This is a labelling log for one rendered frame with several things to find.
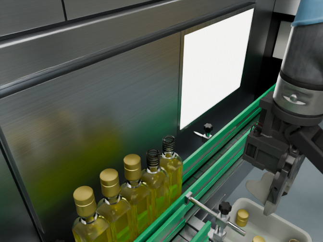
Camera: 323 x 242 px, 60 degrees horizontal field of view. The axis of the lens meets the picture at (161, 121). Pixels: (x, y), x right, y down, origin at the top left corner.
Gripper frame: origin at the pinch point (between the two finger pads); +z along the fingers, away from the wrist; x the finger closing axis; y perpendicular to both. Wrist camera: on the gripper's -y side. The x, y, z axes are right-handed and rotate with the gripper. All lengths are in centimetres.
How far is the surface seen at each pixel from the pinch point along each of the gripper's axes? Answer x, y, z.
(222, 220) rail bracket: -1.2, 10.0, 16.0
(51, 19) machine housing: 15, 41, -28
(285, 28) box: -98, 40, -2
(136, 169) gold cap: 12.9, 23.7, -1.8
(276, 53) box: -98, 41, 10
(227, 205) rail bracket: -2.5, 10.1, 11.8
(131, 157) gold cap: 12.3, 25.5, -3.2
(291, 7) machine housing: -86, 35, -14
